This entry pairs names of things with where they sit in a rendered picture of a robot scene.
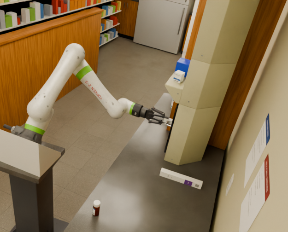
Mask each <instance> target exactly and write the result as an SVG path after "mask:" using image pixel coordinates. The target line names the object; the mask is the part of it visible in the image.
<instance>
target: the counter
mask: <svg viewBox="0 0 288 232"><path fill-rule="evenodd" d="M171 103H172V97H171V95H170V94H168V93H164V94H163V95H162V96H161V98H160V99H159V101H158V102H157V103H156V105H155V106H154V108H156V109H158V110H160V111H162V112H164V113H165V116H168V117H170V113H171V109H172V108H171ZM166 129H167V126H165V125H164V123H162V124H161V125H159V124H154V123H148V119H145V120H144V121H143V123H142V124H141V125H140V127H139V128H138V129H137V131H136V132H135V134H134V135H133V136H132V138H131V139H130V140H129V142H128V143H127V145H126V146H125V147H124V149H123V150H122V151H121V153H120V154H119V156H118V157H117V158H116V160H115V161H114V163H113V164H112V165H111V166H110V168H109V169H108V171H107V172H106V174H105V175H104V176H103V178H102V179H101V180H100V182H99V183H98V185H97V186H96V187H95V189H94V190H93V191H92V193H91V194H90V195H89V197H88V198H87V200H86V201H85V203H84V204H83V205H82V207H81V208H80V209H79V211H78V212H77V213H76V215H75V216H74V218H73V219H72V220H71V222H70V223H69V224H68V226H67V227H66V228H65V230H64V231H63V232H209V229H210V224H211V219H212V213H213V208H214V203H215V198H216V193H217V186H218V182H219V177H220V172H221V167H222V162H223V156H224V150H223V149H220V148H217V147H214V146H212V145H208V144H207V146H206V149H205V152H204V155H203V157H202V160H201V161H198V162H192V163H187V164H183V165H176V164H173V163H171V162H168V161H165V160H164V158H165V154H166V152H165V153H164V150H165V146H166V142H167V139H168V135H169V132H170V131H168V130H166ZM161 168H165V169H167V170H170V171H173V172H176V173H179V174H183V175H185V176H188V177H191V178H194V179H197V180H201V181H203V183H202V187H201V189H198V188H195V187H192V186H188V185H186V184H183V183H180V182H177V181H174V180H171V179H168V178H165V177H162V176H160V171H161ZM95 200H99V201H100V212H99V215H98V216H93V204H94V201H95Z"/></svg>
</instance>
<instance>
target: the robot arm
mask: <svg viewBox="0 0 288 232"><path fill-rule="evenodd" d="M84 58H85V51H84V49H83V47H82V46H81V45H79V44H76V43H72V44H69V45H68V46H67V47H66V49H65V51H64V53H63V55H62V57H61V59H60V61H59V63H58V64H57V66H56V68H55V69H54V71H53V73H52V74H51V75H50V77H49V79H48V80H47V81H46V83H45V84H44V85H43V87H42V88H41V89H40V91H39V92H38V93H37V94H36V95H35V96H34V97H33V99H32V100H31V101H30V102H29V103H28V105H27V113H28V115H29V117H28V119H27V121H26V123H25V127H24V128H23V127H20V126H18V125H16V126H13V127H11V126H8V125H6V124H4V126H3V127H4V128H7V129H9V130H11V132H12V134H14V135H17V136H19V137H22V138H24V139H27V140H30V141H33V142H35V143H38V144H42V141H41V140H42V136H43V134H44V133H45V131H46V129H47V127H48V125H49V123H50V121H51V118H52V116H53V114H54V109H53V108H52V107H53V105H54V103H55V101H56V99H57V97H58V95H59V94H60V92H61V90H62V88H63V87H64V85H65V84H66V82H67V81H68V79H69V78H70V76H71V75H72V73H73V74H74V75H75V76H76V77H77V78H78V79H79V80H80V81H81V82H82V83H83V84H84V85H85V86H86V87H87V88H88V89H89V90H90V91H91V92H92V93H93V94H94V95H95V96H96V98H97V99H98V100H99V101H100V102H101V103H102V105H103V106H104V107H105V109H106V110H107V112H108V113H109V115H110V116H111V117H112V118H115V119H118V118H120V117H122V116H123V114H125V113H126V114H130V115H133V116H136V117H142V118H146V119H148V123H154V124H159V125H161V124H162V123H166V121H167V120H168V121H169V123H168V124H170V125H171V124H172V120H173V119H171V118H169V117H168V116H165V113H164V112H162V111H160V110H158V109H156V108H154V107H152V108H151V109H148V108H146V107H143V105H141V104H137V103H134V102H132V101H130V100H128V99H126V98H121V99H119V100H118V101H117V100H116V99H115V98H114V97H113V96H112V95H111V94H110V93H109V92H108V90H107V89H106V88H105V87H104V85H103V84H102V83H101V81H100V80H99V78H98V77H97V75H96V74H95V73H94V71H93V70H92V69H91V67H90V66H89V64H88V63H87V62H86V61H85V59H84ZM153 111H154V112H153ZM155 116H158V117H161V118H163V119H164V120H162V119H160V118H157V117H155ZM151 119H153V120H151Z"/></svg>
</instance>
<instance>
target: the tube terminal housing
mask: <svg viewBox="0 0 288 232"><path fill-rule="evenodd" d="M236 64H237V63H231V64H208V63H205V62H201V61H198V60H195V59H191V61H190V64H189V68H188V72H187V76H186V80H185V83H184V87H183V90H182V94H181V98H180V102H179V106H178V109H177V113H176V117H175V120H174V124H173V128H172V131H171V135H170V139H169V143H168V146H167V150H166V154H165V158H164V160H165V161H168V162H171V163H173V164H176V165H183V164H187V163H192V162H198V161H201V160H202V157H203V155H204V152H205V149H206V146H207V143H208V141H209V138H210V135H211V133H212V130H213V127H214V124H215V122H216V119H217V116H218V113H219V111H220V108H221V105H222V103H223V99H224V97H225V94H226V92H227V89H228V86H229V83H230V80H231V78H232V75H233V73H234V70H235V67H236Z"/></svg>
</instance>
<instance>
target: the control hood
mask: <svg viewBox="0 0 288 232"><path fill-rule="evenodd" d="M173 78H174V73H173V75H172V76H171V77H170V78H169V80H168V81H167V82H166V84H165V87H166V89H167V90H168V92H169V93H170V95H171V97H172V98H173V100H174V101H175V102H176V103H179V102H180V98H181V94H182V90H183V87H184V83H185V80H186V77H184V79H183V81H182V82H181V83H178V82H176V81H173Z"/></svg>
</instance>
